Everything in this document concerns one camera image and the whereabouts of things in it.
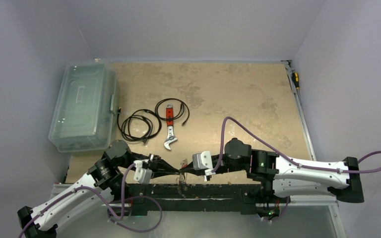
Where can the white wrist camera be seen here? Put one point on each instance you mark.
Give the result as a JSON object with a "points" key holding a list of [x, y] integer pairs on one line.
{"points": [[202, 162], [142, 173]]}

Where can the clear plastic storage box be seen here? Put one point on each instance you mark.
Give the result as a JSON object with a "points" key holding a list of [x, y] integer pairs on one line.
{"points": [[85, 110]]}

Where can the red handled adjustable wrench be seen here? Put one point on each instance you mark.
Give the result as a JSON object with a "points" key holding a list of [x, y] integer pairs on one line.
{"points": [[171, 138]]}

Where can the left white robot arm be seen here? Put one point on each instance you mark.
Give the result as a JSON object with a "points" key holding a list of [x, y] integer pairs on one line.
{"points": [[103, 184]]}

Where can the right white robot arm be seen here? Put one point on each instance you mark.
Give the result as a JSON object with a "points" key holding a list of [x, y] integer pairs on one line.
{"points": [[282, 177]]}

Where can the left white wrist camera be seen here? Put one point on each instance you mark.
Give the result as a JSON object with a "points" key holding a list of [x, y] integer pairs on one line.
{"points": [[142, 173]]}

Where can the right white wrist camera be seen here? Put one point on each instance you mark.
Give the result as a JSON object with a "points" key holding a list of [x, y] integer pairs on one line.
{"points": [[202, 162]]}

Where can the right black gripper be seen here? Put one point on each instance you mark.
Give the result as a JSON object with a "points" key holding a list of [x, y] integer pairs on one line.
{"points": [[222, 168]]}

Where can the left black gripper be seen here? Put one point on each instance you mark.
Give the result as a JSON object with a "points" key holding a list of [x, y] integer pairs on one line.
{"points": [[160, 167]]}

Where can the yellow black screwdriver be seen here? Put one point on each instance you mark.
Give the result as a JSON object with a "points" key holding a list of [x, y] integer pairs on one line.
{"points": [[295, 80]]}

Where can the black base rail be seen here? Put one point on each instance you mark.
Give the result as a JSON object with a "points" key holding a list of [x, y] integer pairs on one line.
{"points": [[247, 199]]}

